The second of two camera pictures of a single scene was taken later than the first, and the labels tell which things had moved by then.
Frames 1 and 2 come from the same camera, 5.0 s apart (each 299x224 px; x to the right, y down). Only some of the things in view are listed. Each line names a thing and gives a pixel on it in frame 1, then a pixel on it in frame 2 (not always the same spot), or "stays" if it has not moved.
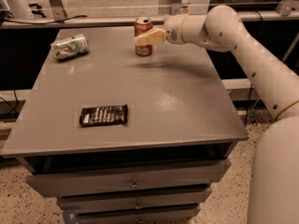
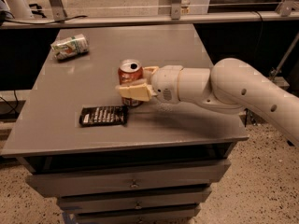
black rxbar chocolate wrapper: [104, 115] stays
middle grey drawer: [152, 199] stays
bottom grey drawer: [161, 215] stays
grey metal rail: [121, 21] stays
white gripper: [173, 29] to [164, 82]
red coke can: [143, 25] to [130, 70]
